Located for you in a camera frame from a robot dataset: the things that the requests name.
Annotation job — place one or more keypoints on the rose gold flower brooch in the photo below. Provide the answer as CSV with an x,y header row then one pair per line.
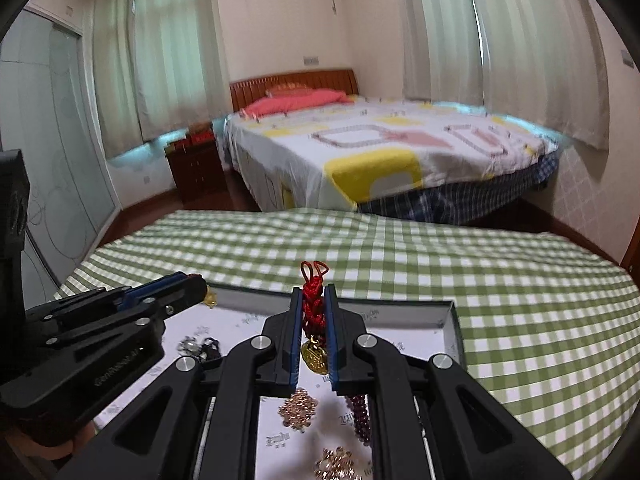
x,y
298,407

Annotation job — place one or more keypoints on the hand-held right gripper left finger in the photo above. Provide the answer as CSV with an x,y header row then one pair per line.
x,y
295,352

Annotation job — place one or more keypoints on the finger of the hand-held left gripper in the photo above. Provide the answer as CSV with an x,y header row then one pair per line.
x,y
150,285
185,292

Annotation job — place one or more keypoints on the small gold pendant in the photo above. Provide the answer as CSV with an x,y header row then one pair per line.
x,y
210,300

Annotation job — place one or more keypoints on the wooden nightstand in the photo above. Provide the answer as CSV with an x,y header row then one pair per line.
x,y
200,175

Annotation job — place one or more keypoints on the glass wardrobe sliding door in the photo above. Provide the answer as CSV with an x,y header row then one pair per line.
x,y
60,160

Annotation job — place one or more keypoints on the bed with printed sheet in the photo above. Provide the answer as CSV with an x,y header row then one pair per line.
x,y
380,155

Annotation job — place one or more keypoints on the red pillow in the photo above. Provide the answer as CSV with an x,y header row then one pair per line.
x,y
295,101

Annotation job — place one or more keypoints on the red boxes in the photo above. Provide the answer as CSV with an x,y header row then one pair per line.
x,y
199,137

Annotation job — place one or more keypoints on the white jewelry box tray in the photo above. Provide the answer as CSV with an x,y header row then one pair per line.
x,y
400,325

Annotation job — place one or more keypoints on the wooden headboard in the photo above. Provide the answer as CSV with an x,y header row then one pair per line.
x,y
300,79

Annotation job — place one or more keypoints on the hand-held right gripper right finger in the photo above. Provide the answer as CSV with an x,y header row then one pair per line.
x,y
331,360

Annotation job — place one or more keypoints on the green checked tablecloth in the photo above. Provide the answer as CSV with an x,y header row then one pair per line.
x,y
500,285

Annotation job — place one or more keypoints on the gold pearl brooch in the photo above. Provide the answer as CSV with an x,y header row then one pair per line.
x,y
335,465

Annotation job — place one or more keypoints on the brown wooden door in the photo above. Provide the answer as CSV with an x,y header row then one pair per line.
x,y
632,245

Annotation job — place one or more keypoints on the small dark jewelry piece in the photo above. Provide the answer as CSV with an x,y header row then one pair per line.
x,y
212,347

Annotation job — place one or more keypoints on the silver earrings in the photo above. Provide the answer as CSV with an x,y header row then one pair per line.
x,y
190,346

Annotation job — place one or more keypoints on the white curtain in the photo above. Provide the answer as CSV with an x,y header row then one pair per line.
x,y
440,35
115,65
540,55
180,55

